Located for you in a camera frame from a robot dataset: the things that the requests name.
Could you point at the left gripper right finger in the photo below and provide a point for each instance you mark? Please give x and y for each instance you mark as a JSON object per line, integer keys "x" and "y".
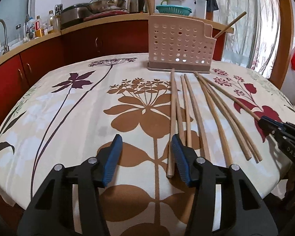
{"x": 225, "y": 201}

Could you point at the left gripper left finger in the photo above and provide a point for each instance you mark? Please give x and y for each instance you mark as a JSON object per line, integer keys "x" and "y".
{"x": 50, "y": 211}

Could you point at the red kitchen cabinets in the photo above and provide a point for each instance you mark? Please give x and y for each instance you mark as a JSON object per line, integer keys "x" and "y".
{"x": 22, "y": 70}

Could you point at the wooden kitchen countertop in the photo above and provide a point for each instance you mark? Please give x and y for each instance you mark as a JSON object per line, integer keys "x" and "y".
{"x": 91, "y": 23}

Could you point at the floral tablecloth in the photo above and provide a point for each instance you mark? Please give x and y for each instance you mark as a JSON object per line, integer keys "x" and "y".
{"x": 74, "y": 111}

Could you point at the sheer floral curtain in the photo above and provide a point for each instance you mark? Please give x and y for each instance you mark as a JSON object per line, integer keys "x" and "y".
{"x": 254, "y": 42}

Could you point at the pink perforated utensil holder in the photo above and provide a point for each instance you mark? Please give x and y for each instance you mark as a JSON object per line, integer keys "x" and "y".
{"x": 180, "y": 43}

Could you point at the white plastic jug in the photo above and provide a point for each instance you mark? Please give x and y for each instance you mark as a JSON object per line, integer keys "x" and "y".
{"x": 200, "y": 9}

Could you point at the teal plastic basket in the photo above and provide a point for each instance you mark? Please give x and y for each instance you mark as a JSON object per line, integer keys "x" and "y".
{"x": 174, "y": 9}

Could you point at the green white mug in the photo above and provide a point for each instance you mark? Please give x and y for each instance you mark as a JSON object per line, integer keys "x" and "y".
{"x": 171, "y": 2}

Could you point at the black rice cooker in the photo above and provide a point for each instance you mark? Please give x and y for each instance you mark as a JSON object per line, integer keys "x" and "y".
{"x": 74, "y": 15}

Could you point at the steel electric kettle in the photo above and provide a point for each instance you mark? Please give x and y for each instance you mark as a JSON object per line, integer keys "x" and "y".
{"x": 137, "y": 6}

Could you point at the red induction cooker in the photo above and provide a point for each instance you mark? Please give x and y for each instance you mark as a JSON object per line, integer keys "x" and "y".
{"x": 105, "y": 14}

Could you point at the steel wok with lid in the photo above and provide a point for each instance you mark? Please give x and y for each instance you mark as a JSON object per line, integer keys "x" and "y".
{"x": 99, "y": 6}

